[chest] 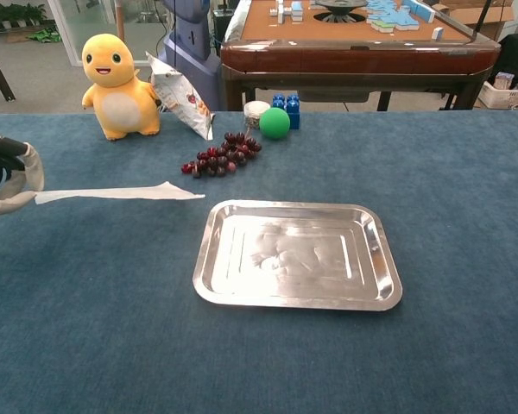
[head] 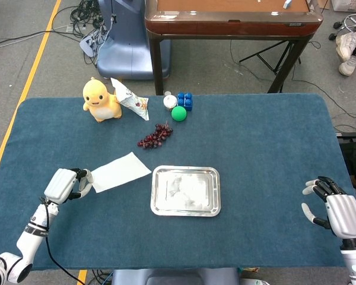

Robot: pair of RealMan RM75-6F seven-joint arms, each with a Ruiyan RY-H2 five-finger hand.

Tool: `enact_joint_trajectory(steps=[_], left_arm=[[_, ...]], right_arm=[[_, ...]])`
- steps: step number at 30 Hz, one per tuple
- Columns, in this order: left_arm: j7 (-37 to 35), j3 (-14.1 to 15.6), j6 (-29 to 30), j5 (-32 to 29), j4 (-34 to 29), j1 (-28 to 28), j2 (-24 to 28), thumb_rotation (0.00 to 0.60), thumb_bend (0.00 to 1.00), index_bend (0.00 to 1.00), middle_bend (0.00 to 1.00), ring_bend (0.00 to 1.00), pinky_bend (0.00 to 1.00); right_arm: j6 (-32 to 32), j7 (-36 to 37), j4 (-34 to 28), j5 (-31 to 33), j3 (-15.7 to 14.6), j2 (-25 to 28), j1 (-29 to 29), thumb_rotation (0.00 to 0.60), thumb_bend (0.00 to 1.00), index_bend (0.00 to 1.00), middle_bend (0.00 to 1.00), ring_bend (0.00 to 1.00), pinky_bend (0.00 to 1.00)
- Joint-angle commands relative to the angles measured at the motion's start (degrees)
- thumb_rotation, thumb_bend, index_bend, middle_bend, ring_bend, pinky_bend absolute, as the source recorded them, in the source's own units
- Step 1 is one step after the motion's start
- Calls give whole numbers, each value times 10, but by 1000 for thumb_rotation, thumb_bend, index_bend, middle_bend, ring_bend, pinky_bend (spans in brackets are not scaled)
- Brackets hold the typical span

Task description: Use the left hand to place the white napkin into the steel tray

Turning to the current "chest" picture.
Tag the black bag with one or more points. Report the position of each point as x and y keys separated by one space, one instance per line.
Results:
x=516 y=56

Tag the red grape bunch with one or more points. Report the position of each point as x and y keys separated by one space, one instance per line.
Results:
x=224 y=157

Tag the yellow plush dinosaur toy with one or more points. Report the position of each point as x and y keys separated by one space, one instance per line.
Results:
x=116 y=108

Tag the blue mahjong tile pile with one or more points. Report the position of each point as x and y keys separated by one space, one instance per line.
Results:
x=390 y=17

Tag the white paper napkin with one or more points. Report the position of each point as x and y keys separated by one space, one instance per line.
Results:
x=112 y=193

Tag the green potted plants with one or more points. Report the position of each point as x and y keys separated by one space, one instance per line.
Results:
x=13 y=14

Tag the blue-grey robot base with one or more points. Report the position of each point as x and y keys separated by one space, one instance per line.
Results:
x=192 y=43

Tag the single white mahjong tile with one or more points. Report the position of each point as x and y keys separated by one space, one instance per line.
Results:
x=437 y=33

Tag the stainless steel tray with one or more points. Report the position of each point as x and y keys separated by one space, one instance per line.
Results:
x=298 y=259

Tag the green ball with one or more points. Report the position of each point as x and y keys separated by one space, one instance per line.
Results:
x=275 y=123

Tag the clear jar white lid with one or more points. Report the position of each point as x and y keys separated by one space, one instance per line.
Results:
x=254 y=111

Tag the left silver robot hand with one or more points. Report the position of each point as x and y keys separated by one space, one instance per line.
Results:
x=33 y=168

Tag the white mahjong tile cluster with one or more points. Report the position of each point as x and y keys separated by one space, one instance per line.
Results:
x=291 y=12

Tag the blue building block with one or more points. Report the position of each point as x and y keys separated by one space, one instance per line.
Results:
x=294 y=108

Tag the green object on floor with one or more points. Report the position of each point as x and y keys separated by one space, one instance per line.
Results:
x=45 y=35

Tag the long mahjong tile row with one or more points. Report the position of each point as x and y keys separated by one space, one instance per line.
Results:
x=423 y=10

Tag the brown mahjong table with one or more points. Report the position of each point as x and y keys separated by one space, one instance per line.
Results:
x=349 y=56

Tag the white snack bag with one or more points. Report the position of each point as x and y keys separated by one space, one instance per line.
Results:
x=181 y=99

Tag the white storage crate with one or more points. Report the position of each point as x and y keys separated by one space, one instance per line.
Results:
x=494 y=97

